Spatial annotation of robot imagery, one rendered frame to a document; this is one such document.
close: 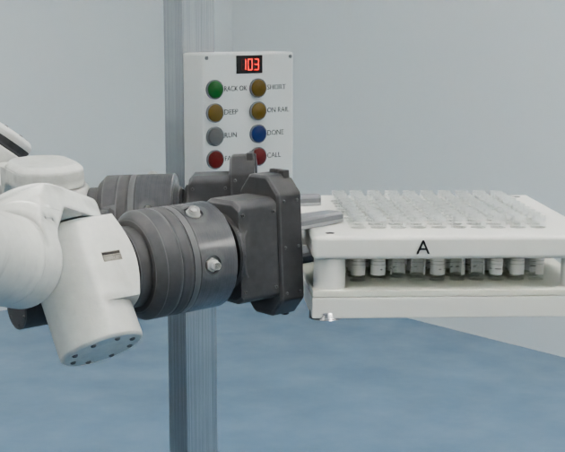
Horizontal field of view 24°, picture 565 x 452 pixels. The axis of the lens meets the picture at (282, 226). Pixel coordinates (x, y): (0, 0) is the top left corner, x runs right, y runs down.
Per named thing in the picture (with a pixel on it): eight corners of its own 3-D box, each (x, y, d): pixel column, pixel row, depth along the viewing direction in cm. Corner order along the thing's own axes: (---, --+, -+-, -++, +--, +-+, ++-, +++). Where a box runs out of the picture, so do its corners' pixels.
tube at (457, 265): (461, 299, 115) (465, 214, 114) (465, 301, 114) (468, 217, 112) (447, 299, 115) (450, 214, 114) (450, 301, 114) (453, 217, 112)
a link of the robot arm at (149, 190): (257, 145, 130) (138, 149, 130) (252, 156, 120) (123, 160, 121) (263, 269, 132) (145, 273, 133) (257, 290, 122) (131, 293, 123)
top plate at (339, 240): (526, 213, 134) (526, 194, 134) (601, 258, 110) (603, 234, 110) (289, 213, 132) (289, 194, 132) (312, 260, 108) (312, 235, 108)
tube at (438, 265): (442, 299, 115) (445, 214, 114) (445, 302, 114) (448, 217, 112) (427, 299, 115) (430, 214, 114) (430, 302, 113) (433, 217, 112)
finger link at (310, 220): (348, 221, 114) (292, 231, 111) (325, 218, 117) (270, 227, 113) (348, 204, 114) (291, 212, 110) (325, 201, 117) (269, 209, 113)
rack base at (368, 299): (525, 261, 135) (525, 239, 135) (598, 316, 111) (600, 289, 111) (288, 262, 133) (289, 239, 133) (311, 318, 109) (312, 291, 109)
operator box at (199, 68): (293, 212, 212) (293, 51, 208) (204, 222, 203) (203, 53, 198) (273, 208, 217) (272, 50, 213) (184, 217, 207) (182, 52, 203)
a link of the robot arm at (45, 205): (108, 198, 104) (18, 167, 92) (145, 300, 102) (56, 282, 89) (42, 232, 106) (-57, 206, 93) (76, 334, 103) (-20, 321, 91)
